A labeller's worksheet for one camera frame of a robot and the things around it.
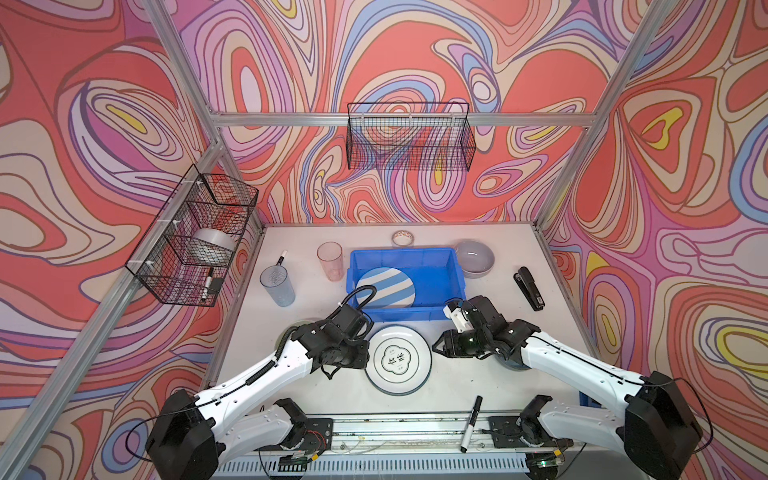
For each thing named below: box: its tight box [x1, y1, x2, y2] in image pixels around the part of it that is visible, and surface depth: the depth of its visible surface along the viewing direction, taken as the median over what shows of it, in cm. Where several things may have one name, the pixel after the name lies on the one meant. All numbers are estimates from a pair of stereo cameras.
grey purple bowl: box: [456, 239, 495, 279], surface depth 107 cm
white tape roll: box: [186, 228, 235, 265], surface depth 73 cm
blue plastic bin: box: [346, 248, 467, 322], surface depth 103 cm
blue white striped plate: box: [355, 266, 416, 309], surface depth 101 cm
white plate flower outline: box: [364, 325, 433, 397], surface depth 85 cm
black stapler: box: [513, 266, 546, 312], surface depth 100 cm
